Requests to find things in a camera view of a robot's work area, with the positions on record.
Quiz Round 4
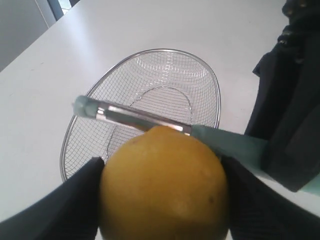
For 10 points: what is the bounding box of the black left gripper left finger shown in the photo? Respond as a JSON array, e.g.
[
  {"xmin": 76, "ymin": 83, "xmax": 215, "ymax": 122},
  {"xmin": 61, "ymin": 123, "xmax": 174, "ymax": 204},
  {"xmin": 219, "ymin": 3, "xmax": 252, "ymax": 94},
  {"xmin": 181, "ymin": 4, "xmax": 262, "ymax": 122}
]
[{"xmin": 0, "ymin": 157, "xmax": 105, "ymax": 240}]

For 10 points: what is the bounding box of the yellow lemon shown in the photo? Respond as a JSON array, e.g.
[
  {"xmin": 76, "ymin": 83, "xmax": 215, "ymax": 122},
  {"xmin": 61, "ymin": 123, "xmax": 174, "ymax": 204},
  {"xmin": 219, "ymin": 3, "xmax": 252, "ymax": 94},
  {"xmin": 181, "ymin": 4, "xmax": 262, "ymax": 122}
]
[{"xmin": 98, "ymin": 124, "xmax": 230, "ymax": 240}]

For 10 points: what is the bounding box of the teal handled vegetable peeler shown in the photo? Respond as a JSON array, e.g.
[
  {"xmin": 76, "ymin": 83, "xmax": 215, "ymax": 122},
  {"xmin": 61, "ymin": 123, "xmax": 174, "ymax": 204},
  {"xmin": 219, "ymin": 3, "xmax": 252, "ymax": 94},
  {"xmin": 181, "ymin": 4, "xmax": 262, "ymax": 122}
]
[{"xmin": 71, "ymin": 95, "xmax": 320, "ymax": 198}]

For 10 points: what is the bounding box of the oval wire mesh basket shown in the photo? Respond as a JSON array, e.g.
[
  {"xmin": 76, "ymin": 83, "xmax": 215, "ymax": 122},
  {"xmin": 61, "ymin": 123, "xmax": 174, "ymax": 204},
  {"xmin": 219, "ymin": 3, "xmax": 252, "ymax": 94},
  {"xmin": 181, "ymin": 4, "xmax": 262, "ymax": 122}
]
[{"xmin": 60, "ymin": 48, "xmax": 221, "ymax": 180}]

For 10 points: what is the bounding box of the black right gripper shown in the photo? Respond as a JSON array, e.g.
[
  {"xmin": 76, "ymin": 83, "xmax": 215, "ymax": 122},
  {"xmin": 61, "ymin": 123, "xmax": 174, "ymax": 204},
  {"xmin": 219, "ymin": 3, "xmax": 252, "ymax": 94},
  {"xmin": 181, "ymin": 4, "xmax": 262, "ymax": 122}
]
[{"xmin": 253, "ymin": 0, "xmax": 320, "ymax": 105}]

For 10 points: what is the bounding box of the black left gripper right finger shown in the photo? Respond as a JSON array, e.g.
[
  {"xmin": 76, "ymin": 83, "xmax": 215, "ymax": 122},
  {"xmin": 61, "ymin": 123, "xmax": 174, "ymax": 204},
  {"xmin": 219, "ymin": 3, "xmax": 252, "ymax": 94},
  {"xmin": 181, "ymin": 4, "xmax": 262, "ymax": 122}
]
[{"xmin": 221, "ymin": 156, "xmax": 320, "ymax": 240}]

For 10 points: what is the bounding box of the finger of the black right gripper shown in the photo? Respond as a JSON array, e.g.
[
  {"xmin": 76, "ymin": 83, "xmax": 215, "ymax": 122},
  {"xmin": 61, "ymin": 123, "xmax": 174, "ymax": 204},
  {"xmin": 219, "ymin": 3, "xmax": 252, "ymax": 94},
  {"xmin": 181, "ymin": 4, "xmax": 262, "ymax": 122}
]
[{"xmin": 245, "ymin": 44, "xmax": 320, "ymax": 192}]

